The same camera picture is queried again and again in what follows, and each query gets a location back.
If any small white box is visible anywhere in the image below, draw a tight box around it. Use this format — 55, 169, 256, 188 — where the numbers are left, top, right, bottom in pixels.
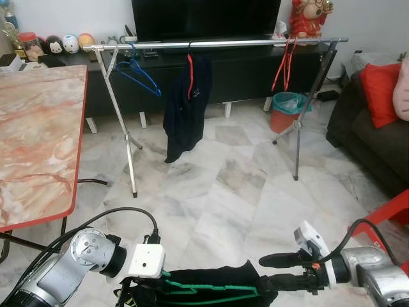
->
0, 53, 23, 70

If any pink marble top table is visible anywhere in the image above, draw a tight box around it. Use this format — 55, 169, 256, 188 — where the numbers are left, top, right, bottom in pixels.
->
0, 64, 109, 263

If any white round toy figurine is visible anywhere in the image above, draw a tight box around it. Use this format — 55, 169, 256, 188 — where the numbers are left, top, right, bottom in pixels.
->
62, 34, 80, 54

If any dark brown sofa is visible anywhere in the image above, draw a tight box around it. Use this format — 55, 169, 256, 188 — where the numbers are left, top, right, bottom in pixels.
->
326, 70, 409, 199

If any red robed figurine statue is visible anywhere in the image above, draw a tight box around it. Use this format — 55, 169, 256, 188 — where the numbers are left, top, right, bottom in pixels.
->
289, 0, 334, 38

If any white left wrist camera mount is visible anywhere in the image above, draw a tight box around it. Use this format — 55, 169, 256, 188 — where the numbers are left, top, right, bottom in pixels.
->
125, 243, 166, 280

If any orange round toy figurine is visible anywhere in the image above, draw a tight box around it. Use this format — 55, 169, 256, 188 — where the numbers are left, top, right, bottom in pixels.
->
78, 33, 96, 49

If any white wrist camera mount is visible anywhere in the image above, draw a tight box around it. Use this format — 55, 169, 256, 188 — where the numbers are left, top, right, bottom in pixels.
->
125, 243, 166, 280
294, 221, 339, 288

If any black television console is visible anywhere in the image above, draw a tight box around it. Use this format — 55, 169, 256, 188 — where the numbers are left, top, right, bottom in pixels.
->
38, 40, 339, 125

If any green plastic hanger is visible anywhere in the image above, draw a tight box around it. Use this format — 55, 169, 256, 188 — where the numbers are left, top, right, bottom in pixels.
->
160, 272, 259, 303

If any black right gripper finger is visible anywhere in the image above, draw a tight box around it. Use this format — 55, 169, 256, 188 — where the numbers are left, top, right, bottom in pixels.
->
259, 253, 306, 268
268, 274, 306, 293

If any lace covered side table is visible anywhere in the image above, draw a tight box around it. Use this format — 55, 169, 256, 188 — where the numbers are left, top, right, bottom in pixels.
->
344, 51, 390, 81

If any red plastic hanger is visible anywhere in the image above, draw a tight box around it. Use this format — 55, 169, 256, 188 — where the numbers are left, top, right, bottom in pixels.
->
281, 38, 298, 92
271, 40, 291, 93

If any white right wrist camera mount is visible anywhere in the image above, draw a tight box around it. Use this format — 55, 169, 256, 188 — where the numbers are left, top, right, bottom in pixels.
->
294, 221, 339, 288

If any black shirt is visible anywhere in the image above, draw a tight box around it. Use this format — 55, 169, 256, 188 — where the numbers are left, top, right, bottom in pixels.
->
131, 259, 280, 307

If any red plastic stool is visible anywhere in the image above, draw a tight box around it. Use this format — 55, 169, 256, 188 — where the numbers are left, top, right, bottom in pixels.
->
348, 189, 409, 276

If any red lid jar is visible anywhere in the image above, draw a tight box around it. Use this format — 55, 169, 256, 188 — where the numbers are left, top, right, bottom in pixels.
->
17, 32, 44, 63

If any navy blue shirt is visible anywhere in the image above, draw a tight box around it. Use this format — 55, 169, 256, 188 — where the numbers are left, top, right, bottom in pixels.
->
163, 54, 213, 164

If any orange bin with teal bag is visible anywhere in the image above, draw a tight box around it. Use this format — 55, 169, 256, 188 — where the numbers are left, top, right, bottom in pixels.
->
269, 91, 309, 134

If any gold trophy blue globe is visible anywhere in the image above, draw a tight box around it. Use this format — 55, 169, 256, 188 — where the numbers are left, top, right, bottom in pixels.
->
0, 0, 20, 55

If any black and red hanger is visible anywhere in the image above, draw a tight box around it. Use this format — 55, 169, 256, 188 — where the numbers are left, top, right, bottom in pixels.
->
187, 42, 194, 102

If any silver metal clothes rack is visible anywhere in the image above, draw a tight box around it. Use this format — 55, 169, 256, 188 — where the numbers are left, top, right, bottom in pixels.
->
82, 37, 349, 198

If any blue plastic hanger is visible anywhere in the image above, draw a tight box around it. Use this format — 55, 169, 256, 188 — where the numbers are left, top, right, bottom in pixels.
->
115, 43, 162, 98

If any pink cat face cushion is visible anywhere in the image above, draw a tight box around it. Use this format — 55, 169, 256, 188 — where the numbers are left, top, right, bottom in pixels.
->
392, 61, 409, 122

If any black round toy figurine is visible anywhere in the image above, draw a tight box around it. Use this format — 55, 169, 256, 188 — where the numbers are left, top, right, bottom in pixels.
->
45, 35, 63, 55

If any black flat television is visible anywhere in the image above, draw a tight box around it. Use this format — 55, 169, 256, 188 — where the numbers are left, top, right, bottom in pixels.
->
131, 0, 282, 42

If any red cushion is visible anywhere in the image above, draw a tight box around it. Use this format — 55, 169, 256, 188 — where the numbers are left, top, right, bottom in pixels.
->
360, 63, 403, 129

